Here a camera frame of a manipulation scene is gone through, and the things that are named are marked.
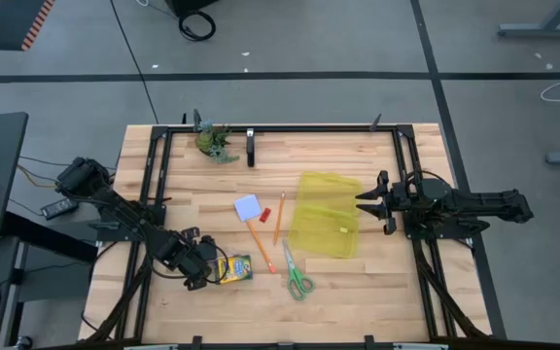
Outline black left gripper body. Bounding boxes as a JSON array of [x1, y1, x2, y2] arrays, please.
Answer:
[[181, 226, 223, 292]]

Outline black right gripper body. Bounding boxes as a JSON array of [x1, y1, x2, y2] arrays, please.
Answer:
[[375, 169, 421, 236]]

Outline yellow green crayon box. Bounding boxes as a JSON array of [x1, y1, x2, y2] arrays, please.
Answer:
[[215, 254, 254, 286]]

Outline orange wooden pencil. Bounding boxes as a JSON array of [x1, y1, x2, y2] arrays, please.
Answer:
[[245, 219, 278, 275], [272, 191, 287, 247]]

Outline yellow translucent pencil case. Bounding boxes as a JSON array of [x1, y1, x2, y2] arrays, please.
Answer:
[[288, 170, 365, 260]]

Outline green handled scissors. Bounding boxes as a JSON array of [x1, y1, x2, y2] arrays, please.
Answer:
[[281, 237, 317, 302]]

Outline black upright stand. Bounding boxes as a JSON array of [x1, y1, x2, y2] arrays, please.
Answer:
[[246, 127, 256, 168]]

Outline small green potted succulent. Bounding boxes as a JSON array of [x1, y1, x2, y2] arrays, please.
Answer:
[[194, 119, 241, 165]]

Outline black power adapter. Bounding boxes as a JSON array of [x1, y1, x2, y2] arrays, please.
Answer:
[[40, 196, 80, 220]]

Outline black equipment base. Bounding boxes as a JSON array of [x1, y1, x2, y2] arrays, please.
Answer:
[[165, 0, 221, 16]]

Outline black mat orange striped edge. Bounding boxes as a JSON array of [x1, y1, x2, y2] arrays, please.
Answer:
[[0, 0, 56, 53]]

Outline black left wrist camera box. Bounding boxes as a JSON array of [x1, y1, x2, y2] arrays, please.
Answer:
[[197, 234, 219, 260]]

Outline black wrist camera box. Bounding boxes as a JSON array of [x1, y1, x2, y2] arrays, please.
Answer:
[[197, 234, 219, 260], [414, 176, 452, 202]]

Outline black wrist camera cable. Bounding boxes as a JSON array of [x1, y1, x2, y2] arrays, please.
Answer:
[[210, 242, 230, 283]]

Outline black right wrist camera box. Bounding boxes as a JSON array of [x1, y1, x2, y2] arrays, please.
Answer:
[[414, 176, 452, 202]]

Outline black aluminium table frame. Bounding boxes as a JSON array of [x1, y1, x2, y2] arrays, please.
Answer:
[[83, 123, 493, 349]]

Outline grey table leg frame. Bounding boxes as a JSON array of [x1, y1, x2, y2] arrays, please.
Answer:
[[497, 0, 560, 39]]

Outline black coiled cable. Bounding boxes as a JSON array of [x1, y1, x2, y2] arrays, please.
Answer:
[[177, 9, 217, 43]]

